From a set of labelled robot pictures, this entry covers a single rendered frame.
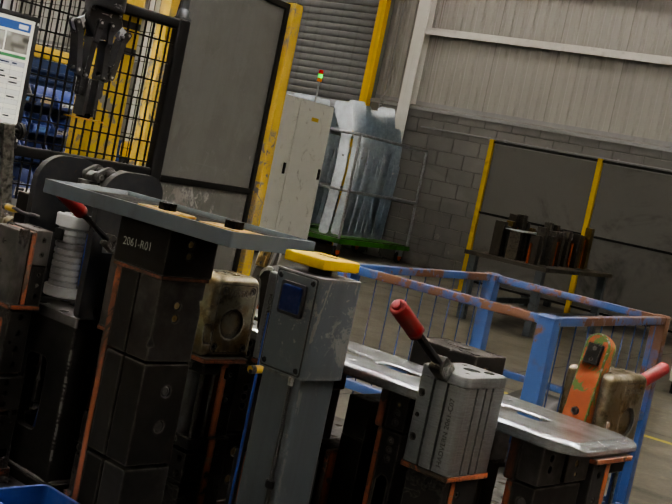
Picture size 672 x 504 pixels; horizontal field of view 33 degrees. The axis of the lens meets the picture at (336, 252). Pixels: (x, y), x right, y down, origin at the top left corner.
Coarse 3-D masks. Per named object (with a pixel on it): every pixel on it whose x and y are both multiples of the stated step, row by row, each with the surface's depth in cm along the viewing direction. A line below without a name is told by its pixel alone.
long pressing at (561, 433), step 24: (360, 360) 156; (384, 360) 161; (384, 384) 146; (408, 384) 144; (528, 408) 146; (504, 432) 133; (528, 432) 131; (552, 432) 134; (576, 432) 137; (600, 432) 140; (576, 456) 129
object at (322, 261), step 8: (288, 256) 121; (296, 256) 121; (304, 256) 120; (312, 256) 119; (320, 256) 121; (328, 256) 122; (304, 264) 120; (312, 264) 119; (320, 264) 118; (328, 264) 118; (336, 264) 119; (344, 264) 120; (352, 264) 121; (312, 272) 121; (320, 272) 121; (328, 272) 121; (344, 272) 121; (352, 272) 122
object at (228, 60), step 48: (192, 0) 485; (240, 0) 514; (192, 48) 492; (240, 48) 521; (288, 48) 549; (144, 96) 476; (192, 96) 499; (240, 96) 529; (144, 144) 476; (192, 144) 507; (240, 144) 538; (192, 192) 516; (240, 192) 545
